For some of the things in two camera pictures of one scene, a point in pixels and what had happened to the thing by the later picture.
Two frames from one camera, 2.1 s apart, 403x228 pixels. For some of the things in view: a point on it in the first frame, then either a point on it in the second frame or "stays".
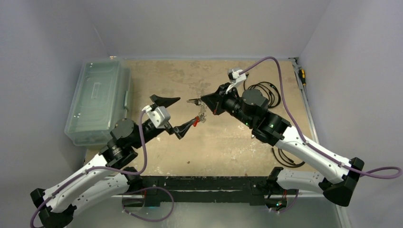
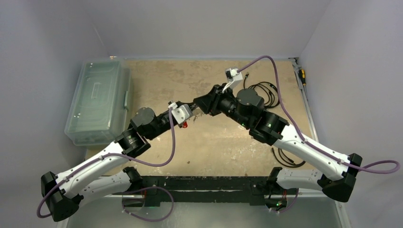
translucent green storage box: (103, 96) stays
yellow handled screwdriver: (302, 73) stays
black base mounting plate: (158, 189) stays
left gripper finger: (165, 102) → (191, 105)
